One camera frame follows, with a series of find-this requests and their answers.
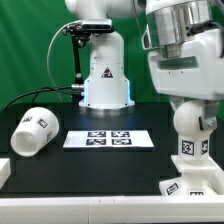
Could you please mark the white front rail wall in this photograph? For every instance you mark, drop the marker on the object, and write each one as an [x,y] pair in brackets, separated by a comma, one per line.
[112,210]

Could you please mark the paper sheet with markers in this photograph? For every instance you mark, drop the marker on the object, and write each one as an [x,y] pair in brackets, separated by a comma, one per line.
[108,139]

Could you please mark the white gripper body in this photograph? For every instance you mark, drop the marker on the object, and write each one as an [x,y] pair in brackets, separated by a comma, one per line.
[197,73]

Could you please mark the white left rail block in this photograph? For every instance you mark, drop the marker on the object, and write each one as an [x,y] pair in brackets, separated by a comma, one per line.
[5,170]

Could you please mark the white lamp base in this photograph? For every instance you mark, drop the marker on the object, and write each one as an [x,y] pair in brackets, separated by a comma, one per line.
[201,178]

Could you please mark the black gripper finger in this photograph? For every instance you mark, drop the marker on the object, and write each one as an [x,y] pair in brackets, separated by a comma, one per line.
[176,102]
[209,109]

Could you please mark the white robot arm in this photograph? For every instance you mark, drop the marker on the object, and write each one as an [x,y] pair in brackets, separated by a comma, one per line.
[170,23]

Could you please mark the white lamp shade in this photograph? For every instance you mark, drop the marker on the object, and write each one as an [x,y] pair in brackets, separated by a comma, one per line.
[37,128]

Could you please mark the black camera on stand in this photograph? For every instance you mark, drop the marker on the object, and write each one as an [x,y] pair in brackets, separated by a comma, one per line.
[80,32]

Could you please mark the white lamp bulb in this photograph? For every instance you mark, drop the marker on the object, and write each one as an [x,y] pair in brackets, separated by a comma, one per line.
[193,142]

